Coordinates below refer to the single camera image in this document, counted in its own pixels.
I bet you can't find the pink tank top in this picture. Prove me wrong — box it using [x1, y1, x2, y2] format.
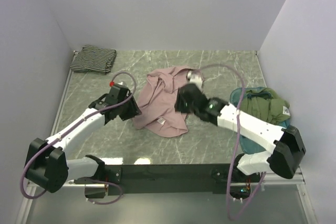
[133, 66, 200, 138]

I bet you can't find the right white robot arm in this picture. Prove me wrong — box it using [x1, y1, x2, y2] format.
[175, 83, 306, 182]

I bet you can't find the aluminium rail frame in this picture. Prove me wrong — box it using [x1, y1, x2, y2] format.
[15, 49, 111, 224]

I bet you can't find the teal plastic bin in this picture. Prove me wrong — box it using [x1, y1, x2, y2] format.
[229, 87, 295, 156]

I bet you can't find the striped folded tank top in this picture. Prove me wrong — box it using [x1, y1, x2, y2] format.
[70, 46, 117, 74]

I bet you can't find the green tank top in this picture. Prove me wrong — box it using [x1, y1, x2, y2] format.
[240, 87, 291, 125]

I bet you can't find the black base beam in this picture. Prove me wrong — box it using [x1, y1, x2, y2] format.
[83, 163, 253, 198]

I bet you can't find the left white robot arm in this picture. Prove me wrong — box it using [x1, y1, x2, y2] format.
[21, 83, 141, 193]

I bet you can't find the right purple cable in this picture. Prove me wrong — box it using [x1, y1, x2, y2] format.
[199, 63, 267, 221]

